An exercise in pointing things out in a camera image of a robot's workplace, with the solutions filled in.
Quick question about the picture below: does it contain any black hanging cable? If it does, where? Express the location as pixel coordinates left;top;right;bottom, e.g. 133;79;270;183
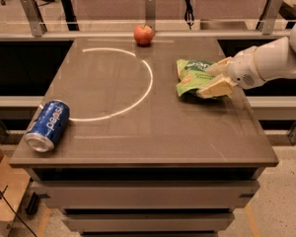
183;0;195;31

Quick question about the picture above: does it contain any right metal railing bracket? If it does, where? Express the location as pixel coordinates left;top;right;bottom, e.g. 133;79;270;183
260;0;283;35

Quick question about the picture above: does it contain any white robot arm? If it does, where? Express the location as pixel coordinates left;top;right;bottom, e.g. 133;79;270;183
196;24;296;99

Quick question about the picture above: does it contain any left metal railing bracket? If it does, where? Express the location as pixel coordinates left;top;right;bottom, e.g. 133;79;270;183
20;0;44;37

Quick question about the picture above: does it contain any grey drawer cabinet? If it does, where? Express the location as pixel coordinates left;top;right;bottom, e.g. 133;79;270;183
11;37;277;237

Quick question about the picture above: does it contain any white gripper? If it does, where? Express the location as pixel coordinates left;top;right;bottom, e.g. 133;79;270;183
196;46;265;99

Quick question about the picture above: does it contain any wooden box with cable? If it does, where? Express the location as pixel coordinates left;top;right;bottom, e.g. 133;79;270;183
0;149;30;237

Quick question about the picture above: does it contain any metal railing bracket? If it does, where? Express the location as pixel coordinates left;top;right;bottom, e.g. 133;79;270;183
260;0;283;35
20;0;44;37
145;0;156;30

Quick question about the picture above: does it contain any red apple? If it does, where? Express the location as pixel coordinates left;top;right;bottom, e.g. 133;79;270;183
133;25;154;45

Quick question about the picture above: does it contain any middle metal railing bracket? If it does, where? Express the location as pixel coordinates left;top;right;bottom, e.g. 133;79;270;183
145;0;156;30

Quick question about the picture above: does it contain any green rice chip bag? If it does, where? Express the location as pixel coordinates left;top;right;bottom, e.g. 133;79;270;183
177;59;216;97

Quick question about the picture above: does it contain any blue pepsi can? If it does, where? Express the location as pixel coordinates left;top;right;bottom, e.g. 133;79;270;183
24;100;70;152

